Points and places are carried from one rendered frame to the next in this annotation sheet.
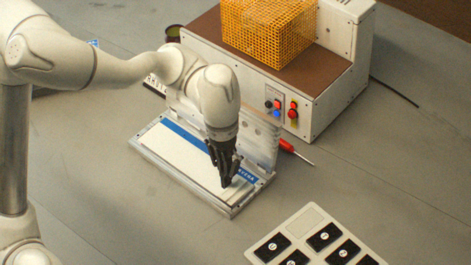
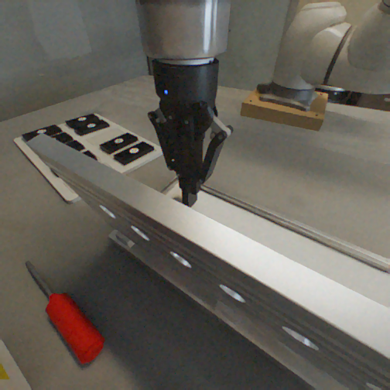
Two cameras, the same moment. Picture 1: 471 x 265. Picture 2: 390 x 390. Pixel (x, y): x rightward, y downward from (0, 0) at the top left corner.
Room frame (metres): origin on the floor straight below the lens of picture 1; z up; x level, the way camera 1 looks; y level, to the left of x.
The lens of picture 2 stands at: (1.40, 0.00, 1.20)
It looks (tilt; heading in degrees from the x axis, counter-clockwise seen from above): 42 degrees down; 169
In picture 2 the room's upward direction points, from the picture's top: straight up
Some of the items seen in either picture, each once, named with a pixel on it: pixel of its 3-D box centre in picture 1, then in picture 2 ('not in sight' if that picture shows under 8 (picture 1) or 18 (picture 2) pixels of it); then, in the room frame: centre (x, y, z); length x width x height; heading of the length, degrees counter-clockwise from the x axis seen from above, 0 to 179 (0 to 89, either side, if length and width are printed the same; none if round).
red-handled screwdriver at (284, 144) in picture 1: (291, 150); (56, 300); (1.28, -0.17, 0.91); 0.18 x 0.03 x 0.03; 44
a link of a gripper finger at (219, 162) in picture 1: (221, 156); (195, 149); (1.15, 0.04, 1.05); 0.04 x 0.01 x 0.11; 136
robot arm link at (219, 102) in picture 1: (215, 91); not in sight; (1.16, 0.04, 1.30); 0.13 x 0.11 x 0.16; 37
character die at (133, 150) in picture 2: (272, 247); (134, 152); (0.92, -0.08, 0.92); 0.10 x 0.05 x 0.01; 129
